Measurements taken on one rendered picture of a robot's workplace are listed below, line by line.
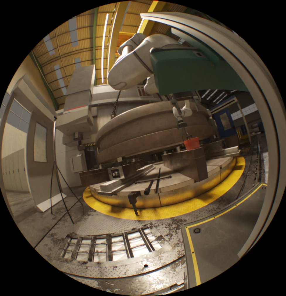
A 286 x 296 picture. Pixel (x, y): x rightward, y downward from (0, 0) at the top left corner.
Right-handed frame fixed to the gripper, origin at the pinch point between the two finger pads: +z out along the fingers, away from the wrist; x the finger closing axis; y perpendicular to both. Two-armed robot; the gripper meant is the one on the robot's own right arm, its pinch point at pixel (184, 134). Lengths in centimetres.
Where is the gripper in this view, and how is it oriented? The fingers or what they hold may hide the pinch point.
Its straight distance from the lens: 117.1
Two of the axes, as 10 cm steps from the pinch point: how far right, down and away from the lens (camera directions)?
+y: -0.4, -1.0, -9.9
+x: 9.7, -2.2, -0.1
